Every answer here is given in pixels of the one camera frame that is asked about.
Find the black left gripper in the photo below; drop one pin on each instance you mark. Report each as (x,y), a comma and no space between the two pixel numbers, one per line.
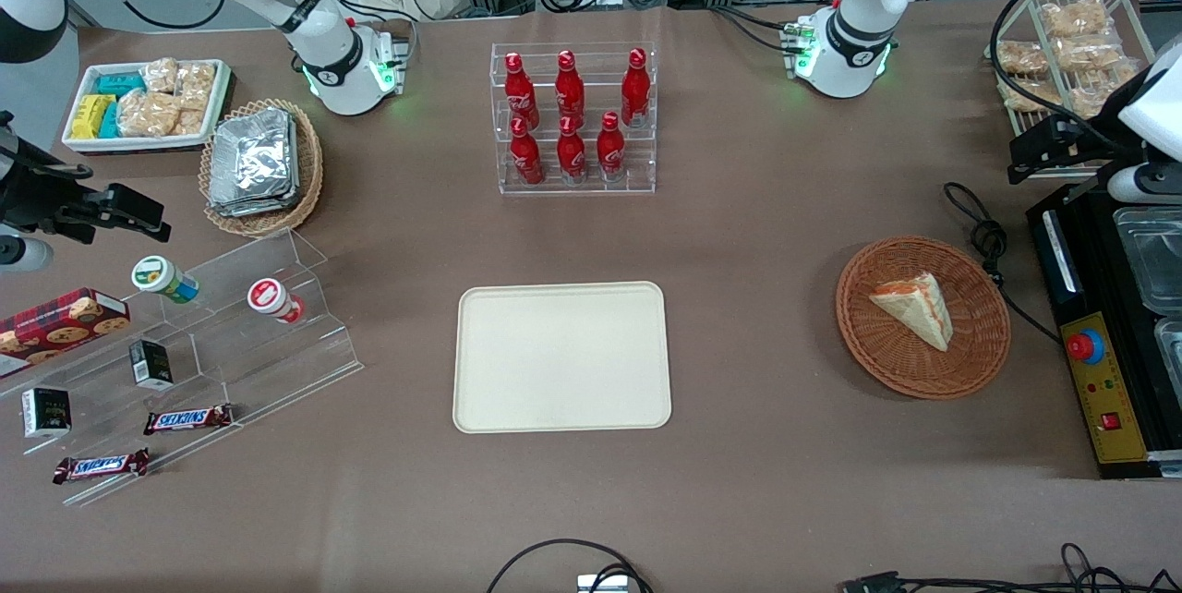
(1099,137)

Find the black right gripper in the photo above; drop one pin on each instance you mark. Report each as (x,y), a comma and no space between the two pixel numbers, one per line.
(35,199)

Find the triangular sandwich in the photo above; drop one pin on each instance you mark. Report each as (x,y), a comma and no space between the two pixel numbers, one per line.
(916,307)

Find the white rectangular snack tray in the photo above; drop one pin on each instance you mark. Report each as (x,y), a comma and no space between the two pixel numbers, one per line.
(138,143)

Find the oval tan wicker basket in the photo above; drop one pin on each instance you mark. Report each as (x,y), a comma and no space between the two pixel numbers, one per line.
(309,168)

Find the round brown wicker basket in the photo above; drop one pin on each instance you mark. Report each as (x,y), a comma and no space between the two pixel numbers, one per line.
(923,362)

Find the cream rectangular serving tray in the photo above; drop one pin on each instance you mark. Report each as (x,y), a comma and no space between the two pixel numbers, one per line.
(561,357)

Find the clear fried snack bag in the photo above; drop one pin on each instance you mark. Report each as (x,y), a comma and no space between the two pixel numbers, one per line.
(1090,53)
(1074,18)
(1031,94)
(1094,94)
(1023,57)

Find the green lid yogurt cup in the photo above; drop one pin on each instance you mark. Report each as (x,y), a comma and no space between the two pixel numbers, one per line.
(159,276)

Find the teal snack pack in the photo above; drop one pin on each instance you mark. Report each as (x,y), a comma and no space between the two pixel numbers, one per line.
(120,83)
(110,120)

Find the clear rice cracker bag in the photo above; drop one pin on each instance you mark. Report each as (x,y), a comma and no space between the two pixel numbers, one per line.
(160,76)
(196,85)
(191,122)
(148,113)

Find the yellow snack pack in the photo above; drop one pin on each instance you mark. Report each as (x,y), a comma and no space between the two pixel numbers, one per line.
(90,115)

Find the red tartan cookie box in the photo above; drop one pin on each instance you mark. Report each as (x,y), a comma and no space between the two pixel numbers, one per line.
(55,327)

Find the black appliance with yellow panel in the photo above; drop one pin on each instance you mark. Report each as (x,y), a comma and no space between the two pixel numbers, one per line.
(1057,297)

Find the small black tea box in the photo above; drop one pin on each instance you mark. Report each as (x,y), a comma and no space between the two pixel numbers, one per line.
(150,364)
(46,413)

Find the red lid yogurt cup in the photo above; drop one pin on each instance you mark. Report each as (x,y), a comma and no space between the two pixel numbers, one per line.
(270,297)

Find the clear rectangular food pan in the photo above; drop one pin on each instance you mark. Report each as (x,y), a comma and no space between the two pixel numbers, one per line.
(1154,256)
(1171,348)

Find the clear acrylic stepped display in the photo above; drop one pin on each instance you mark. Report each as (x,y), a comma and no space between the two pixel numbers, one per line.
(249,362)

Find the red emergency stop button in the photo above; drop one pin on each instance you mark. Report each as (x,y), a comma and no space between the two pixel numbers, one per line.
(1085,346)

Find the brown Snickers bar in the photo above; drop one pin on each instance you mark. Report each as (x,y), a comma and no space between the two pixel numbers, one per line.
(100,465)
(188,419)

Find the red cola bottle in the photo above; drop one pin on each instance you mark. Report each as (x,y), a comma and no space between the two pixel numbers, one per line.
(634,90)
(570,90)
(519,94)
(609,152)
(526,159)
(571,157)

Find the clear acrylic bottle rack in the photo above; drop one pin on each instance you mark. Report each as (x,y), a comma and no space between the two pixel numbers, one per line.
(591,188)

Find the small grey device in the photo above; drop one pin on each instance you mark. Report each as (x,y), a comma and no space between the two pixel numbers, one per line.
(602,585)

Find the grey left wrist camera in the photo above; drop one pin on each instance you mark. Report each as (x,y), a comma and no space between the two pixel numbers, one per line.
(1145,185)

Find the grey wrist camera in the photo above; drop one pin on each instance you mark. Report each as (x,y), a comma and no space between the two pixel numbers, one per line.
(23,254)
(1145,185)

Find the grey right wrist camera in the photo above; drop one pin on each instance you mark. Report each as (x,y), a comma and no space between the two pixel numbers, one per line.
(23,254)

